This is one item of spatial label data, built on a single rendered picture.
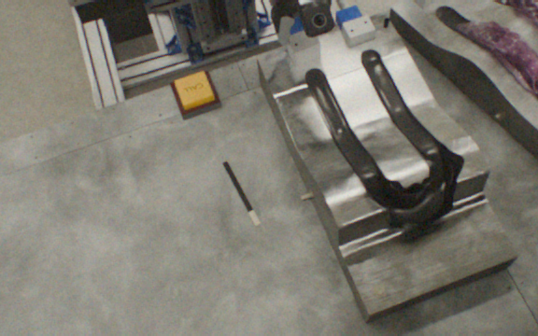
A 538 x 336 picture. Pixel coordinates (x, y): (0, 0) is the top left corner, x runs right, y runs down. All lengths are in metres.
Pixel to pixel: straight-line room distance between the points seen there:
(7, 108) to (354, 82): 1.51
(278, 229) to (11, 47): 1.63
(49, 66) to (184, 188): 1.34
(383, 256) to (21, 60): 1.75
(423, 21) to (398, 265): 0.50
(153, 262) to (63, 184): 0.24
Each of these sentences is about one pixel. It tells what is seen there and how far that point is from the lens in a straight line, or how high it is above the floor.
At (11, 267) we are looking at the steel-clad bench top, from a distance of 1.23.
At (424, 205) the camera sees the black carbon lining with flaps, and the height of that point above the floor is 0.87.
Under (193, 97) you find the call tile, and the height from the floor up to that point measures 0.84.
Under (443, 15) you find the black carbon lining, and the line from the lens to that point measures 1.33.
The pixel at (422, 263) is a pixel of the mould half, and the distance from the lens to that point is 1.07.
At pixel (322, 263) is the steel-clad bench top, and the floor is 0.80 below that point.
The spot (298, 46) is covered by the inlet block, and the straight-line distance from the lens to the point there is 1.15.
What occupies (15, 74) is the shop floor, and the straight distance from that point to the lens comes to 2.48.
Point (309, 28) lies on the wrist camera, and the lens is 1.02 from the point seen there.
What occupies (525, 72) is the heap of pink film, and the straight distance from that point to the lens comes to 1.23.
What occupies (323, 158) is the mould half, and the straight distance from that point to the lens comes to 1.08.
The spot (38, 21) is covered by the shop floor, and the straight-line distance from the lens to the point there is 2.59.
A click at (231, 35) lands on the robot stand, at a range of 1.91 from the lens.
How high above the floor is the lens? 1.87
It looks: 64 degrees down
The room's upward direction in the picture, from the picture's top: 7 degrees counter-clockwise
